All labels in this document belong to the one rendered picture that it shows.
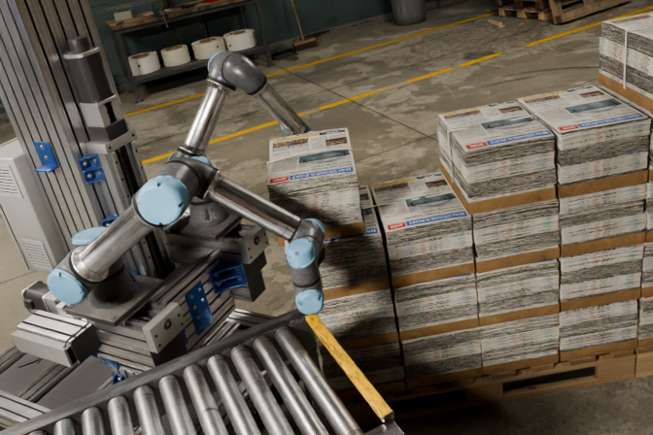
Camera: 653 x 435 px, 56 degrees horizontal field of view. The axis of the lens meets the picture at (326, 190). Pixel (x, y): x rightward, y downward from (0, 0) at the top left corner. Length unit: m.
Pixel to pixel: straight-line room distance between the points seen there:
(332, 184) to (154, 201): 0.59
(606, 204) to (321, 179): 0.95
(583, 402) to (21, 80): 2.23
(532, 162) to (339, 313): 0.81
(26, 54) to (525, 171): 1.55
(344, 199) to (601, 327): 1.09
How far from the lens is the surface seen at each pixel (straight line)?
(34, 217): 2.32
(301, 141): 2.16
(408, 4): 8.94
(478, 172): 1.98
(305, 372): 1.57
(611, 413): 2.56
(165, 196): 1.56
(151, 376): 1.71
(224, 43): 8.09
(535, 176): 2.05
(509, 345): 2.38
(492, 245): 2.12
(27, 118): 2.16
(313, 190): 1.91
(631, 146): 2.15
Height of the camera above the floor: 1.83
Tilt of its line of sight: 25 degrees down
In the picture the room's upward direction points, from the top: 10 degrees counter-clockwise
